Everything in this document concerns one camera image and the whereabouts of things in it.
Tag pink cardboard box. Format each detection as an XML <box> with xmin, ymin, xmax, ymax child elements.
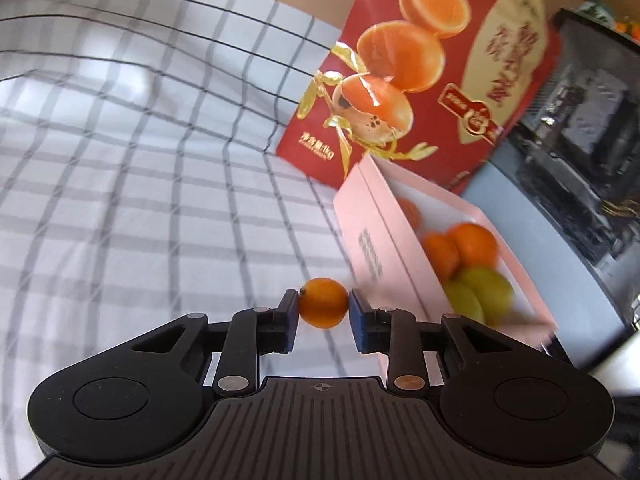
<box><xmin>333</xmin><ymin>155</ymin><xmax>556</xmax><ymax>350</ymax></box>

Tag red egg gift box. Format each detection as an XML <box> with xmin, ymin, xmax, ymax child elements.
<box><xmin>277</xmin><ymin>0</ymin><xmax>560</xmax><ymax>192</ymax></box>

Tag small mandarin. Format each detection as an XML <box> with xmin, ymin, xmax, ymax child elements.
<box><xmin>421</xmin><ymin>232</ymin><xmax>460</xmax><ymax>282</ymax></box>
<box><xmin>298</xmin><ymin>278</ymin><xmax>348</xmax><ymax>330</ymax></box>
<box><xmin>397</xmin><ymin>197</ymin><xmax>423</xmax><ymax>231</ymax></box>

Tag white black grid tablecloth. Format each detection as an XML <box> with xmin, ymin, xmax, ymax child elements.
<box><xmin>1</xmin><ymin>0</ymin><xmax>354</xmax><ymax>479</ymax></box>

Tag large orange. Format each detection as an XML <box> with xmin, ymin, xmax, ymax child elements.
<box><xmin>446</xmin><ymin>222</ymin><xmax>499</xmax><ymax>268</ymax></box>

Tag yellow-green guava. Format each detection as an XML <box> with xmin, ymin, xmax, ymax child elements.
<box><xmin>457</xmin><ymin>266</ymin><xmax>515</xmax><ymax>326</ymax></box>

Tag small mandarin front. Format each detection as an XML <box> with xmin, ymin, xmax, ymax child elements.
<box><xmin>421</xmin><ymin>232</ymin><xmax>460</xmax><ymax>282</ymax></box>

